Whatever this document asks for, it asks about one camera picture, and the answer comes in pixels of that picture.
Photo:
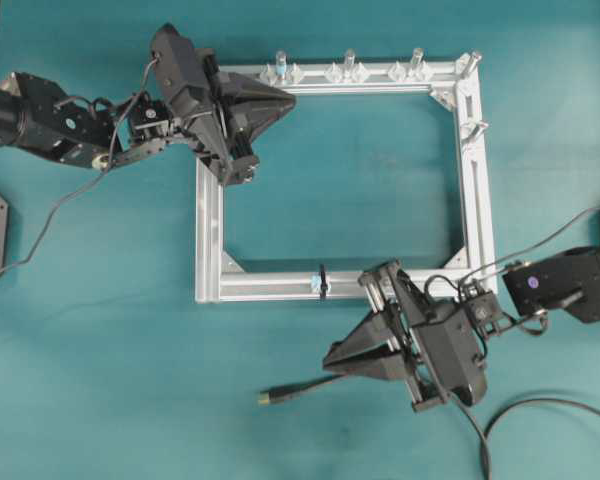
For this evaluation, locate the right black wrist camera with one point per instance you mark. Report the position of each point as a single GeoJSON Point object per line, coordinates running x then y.
{"type": "Point", "coordinates": [451, 353]}

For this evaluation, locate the post with blue band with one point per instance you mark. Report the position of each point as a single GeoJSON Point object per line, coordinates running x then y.
{"type": "Point", "coordinates": [281, 65]}

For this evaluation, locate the aluminium extrusion rectangular frame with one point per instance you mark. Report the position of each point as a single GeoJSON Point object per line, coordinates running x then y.
{"type": "Point", "coordinates": [218, 277]}

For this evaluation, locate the right side clear post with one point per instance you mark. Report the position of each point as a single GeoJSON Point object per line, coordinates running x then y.
{"type": "Point", "coordinates": [472, 130]}

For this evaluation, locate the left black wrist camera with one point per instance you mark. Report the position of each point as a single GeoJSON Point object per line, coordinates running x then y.
{"type": "Point", "coordinates": [180, 74]}

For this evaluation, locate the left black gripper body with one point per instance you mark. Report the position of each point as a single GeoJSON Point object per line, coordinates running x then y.
{"type": "Point", "coordinates": [214, 116]}

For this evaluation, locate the middle clear post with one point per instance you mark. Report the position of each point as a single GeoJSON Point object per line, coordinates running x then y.
{"type": "Point", "coordinates": [349, 63]}

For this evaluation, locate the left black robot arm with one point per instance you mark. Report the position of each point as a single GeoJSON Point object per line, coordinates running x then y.
{"type": "Point", "coordinates": [37, 116]}

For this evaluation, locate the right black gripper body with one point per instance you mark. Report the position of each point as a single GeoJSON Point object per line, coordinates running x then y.
{"type": "Point", "coordinates": [389, 282]}

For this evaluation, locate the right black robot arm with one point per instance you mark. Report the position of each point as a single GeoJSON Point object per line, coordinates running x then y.
{"type": "Point", "coordinates": [569, 281]}

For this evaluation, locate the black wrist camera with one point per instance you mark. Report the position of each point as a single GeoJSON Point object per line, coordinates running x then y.
{"type": "Point", "coordinates": [180, 74]}
{"type": "Point", "coordinates": [451, 353]}

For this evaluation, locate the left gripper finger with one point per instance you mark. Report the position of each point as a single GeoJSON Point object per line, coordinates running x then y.
{"type": "Point", "coordinates": [238, 88]}
{"type": "Point", "coordinates": [249, 119]}

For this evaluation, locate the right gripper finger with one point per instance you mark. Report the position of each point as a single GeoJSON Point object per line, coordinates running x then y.
{"type": "Point", "coordinates": [380, 363]}
{"type": "Point", "coordinates": [374, 330]}

